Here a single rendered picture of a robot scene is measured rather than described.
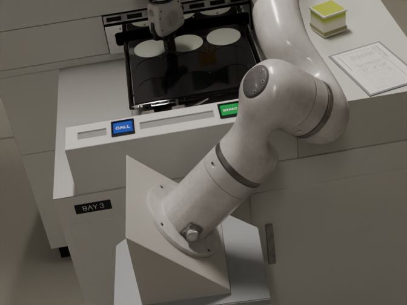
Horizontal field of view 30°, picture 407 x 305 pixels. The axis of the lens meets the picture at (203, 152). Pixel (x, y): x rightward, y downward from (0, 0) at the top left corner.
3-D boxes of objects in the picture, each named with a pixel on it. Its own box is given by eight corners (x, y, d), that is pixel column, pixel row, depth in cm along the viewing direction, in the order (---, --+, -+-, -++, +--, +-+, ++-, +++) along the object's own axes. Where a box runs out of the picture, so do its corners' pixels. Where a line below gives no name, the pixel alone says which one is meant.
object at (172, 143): (76, 171, 193) (64, 127, 184) (290, 135, 195) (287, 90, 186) (76, 195, 185) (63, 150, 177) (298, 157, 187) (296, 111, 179)
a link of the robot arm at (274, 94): (268, 194, 152) (353, 114, 141) (200, 167, 141) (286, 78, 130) (250, 152, 160) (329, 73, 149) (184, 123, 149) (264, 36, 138)
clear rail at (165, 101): (129, 108, 200) (128, 104, 200) (269, 85, 202) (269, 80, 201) (129, 111, 199) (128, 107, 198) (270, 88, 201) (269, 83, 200)
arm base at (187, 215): (220, 272, 156) (280, 216, 148) (145, 231, 149) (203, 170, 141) (214, 211, 172) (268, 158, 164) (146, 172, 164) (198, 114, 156)
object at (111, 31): (110, 52, 234) (104, 25, 228) (251, 29, 235) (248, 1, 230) (110, 54, 233) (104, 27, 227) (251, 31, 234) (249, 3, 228)
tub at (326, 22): (309, 28, 208) (308, 6, 204) (332, 20, 210) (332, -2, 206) (323, 40, 202) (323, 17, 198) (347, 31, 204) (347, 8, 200)
